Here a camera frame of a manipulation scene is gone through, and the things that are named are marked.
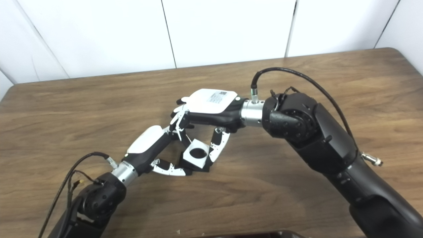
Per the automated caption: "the thin left wire yellow connector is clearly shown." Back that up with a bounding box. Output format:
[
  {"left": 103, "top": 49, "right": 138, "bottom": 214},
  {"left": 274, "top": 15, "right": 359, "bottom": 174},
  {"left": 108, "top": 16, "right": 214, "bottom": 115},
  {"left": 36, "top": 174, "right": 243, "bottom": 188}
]
[{"left": 67, "top": 170, "right": 103, "bottom": 199}]

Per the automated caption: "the black peg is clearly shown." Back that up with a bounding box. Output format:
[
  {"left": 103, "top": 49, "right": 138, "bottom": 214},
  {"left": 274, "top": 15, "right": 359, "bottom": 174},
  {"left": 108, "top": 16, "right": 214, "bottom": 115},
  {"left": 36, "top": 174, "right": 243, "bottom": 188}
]
[{"left": 178, "top": 150, "right": 212, "bottom": 173}]

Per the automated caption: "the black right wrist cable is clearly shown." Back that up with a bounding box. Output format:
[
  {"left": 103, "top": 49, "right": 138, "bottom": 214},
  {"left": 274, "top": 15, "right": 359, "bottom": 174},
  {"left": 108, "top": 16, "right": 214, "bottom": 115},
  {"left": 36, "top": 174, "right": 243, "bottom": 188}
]
[{"left": 250, "top": 67, "right": 383, "bottom": 167}]

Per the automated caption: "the white square piece with hole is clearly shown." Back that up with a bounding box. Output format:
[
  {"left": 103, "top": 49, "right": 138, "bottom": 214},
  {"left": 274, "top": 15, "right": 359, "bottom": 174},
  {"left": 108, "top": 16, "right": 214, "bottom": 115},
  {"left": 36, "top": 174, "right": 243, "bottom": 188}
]
[{"left": 183, "top": 139, "right": 210, "bottom": 168}]

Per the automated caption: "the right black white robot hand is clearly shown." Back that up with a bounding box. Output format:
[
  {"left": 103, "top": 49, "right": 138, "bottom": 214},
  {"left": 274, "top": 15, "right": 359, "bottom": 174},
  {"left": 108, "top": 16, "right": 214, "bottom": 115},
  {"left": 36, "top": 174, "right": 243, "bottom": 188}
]
[{"left": 170, "top": 89, "right": 247, "bottom": 163}]

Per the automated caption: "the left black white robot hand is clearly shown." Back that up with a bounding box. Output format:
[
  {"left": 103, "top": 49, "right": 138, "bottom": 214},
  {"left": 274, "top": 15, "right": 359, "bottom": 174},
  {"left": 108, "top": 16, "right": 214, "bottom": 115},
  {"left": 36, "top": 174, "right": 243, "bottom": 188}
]
[{"left": 126, "top": 125, "right": 194, "bottom": 176}]

